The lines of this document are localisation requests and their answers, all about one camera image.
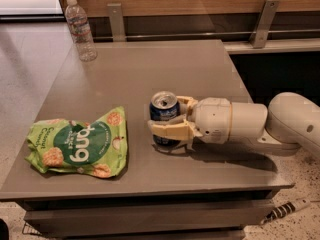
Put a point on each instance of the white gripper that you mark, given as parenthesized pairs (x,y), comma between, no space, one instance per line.
(212,119)

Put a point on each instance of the blue pepsi can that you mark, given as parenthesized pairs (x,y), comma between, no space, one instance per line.
(164,106)

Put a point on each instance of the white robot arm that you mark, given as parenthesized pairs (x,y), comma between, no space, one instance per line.
(288,123)

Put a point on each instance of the green rice chip bag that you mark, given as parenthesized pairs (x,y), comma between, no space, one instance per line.
(98,149)

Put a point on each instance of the white striped power strip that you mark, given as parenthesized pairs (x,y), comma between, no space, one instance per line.
(285,209)

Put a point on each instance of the clear plastic water bottle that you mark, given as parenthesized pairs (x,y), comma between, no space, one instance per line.
(80,30)

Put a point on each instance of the grey cabinet drawer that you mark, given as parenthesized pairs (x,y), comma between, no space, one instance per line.
(148,218)

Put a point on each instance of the right metal bracket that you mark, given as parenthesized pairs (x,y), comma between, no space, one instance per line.
(260,33)

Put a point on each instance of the metal bracket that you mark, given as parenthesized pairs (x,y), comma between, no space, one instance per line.
(116,20)
(260,33)

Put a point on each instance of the left metal bracket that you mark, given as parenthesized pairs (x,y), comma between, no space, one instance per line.
(116,20)

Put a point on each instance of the horizontal metal rail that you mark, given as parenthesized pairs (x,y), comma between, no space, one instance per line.
(229,36)

